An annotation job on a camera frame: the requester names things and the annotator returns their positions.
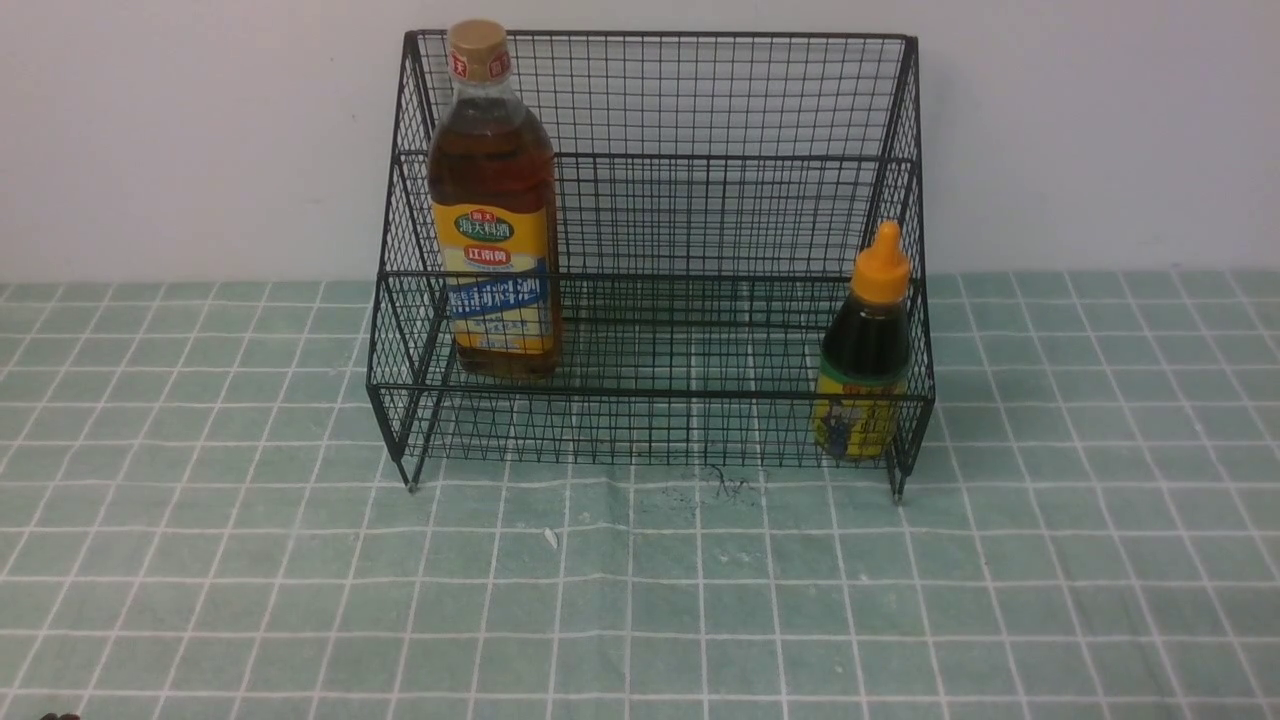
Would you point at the oyster sauce bottle orange cap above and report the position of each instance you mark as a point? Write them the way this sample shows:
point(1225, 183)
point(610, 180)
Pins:
point(865, 354)

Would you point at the yellow-label cooking wine bottle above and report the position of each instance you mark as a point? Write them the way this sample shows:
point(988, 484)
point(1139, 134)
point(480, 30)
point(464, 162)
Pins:
point(493, 199)

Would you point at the green checkered tablecloth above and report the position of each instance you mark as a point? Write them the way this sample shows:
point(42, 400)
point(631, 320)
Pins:
point(200, 522)

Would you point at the black wire mesh shelf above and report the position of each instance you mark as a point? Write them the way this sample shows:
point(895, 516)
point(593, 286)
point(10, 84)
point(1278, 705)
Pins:
point(713, 190)

